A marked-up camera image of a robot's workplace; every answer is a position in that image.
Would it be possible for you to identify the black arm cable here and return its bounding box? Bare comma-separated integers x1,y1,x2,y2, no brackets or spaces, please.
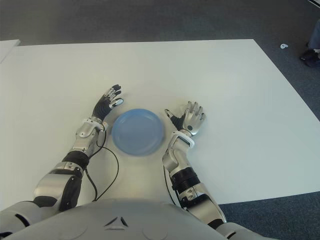
83,123,120,202
162,163,181,207

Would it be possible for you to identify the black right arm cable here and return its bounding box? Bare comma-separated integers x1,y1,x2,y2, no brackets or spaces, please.
162,163,181,207

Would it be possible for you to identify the neighbouring white table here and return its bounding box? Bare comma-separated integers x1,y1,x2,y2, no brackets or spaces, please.
0,39,21,63

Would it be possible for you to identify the black shoe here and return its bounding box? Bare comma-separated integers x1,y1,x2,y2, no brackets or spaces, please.
299,19,320,68

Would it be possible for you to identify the blue plastic plate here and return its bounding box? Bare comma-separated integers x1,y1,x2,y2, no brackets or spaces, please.
111,107,166,156

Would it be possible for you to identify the grey robot torso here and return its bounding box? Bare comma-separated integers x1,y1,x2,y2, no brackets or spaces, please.
24,197,226,240

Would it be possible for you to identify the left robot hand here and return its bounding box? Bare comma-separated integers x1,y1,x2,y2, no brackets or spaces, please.
91,84,125,123

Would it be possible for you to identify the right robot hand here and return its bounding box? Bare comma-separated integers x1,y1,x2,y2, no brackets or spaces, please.
164,100,206,137

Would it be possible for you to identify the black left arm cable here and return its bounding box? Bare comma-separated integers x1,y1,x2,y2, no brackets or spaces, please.
83,123,120,202

